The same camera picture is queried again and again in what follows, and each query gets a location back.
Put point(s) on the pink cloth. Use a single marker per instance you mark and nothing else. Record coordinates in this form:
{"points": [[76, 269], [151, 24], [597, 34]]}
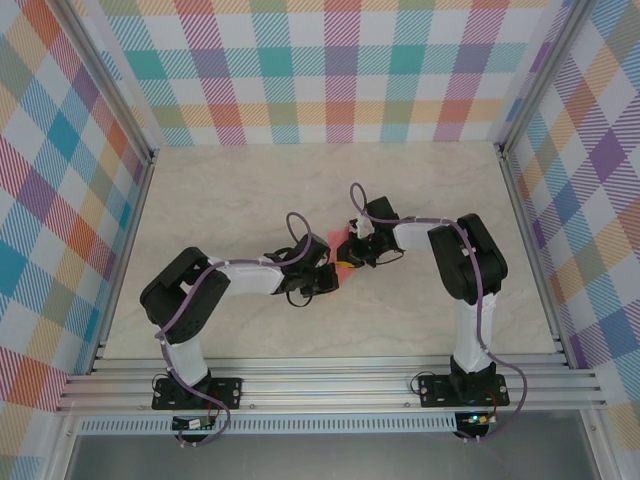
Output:
{"points": [[337, 237]]}

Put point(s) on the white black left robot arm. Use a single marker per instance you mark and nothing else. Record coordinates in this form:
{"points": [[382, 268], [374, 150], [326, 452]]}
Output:
{"points": [[250, 277]]}

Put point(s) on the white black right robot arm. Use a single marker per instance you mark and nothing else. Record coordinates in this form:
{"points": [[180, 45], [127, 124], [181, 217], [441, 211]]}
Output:
{"points": [[472, 340]]}

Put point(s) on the aluminium mounting rail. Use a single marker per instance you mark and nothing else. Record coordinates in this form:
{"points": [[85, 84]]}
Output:
{"points": [[325, 385]]}

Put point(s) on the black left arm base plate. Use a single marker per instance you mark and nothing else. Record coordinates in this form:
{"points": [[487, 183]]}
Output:
{"points": [[227, 392]]}

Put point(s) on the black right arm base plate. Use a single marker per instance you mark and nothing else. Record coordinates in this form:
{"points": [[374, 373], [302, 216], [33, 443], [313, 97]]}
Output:
{"points": [[435, 397]]}

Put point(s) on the aluminium side rail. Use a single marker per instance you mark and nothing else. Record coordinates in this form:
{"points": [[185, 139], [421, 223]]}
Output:
{"points": [[535, 260], [125, 260]]}

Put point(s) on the aluminium corner post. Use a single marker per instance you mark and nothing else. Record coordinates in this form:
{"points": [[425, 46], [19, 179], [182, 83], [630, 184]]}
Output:
{"points": [[107, 85], [545, 80]]}

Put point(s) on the aluminium frame leg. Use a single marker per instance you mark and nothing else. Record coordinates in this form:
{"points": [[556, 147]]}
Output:
{"points": [[62, 450], [597, 450]]}

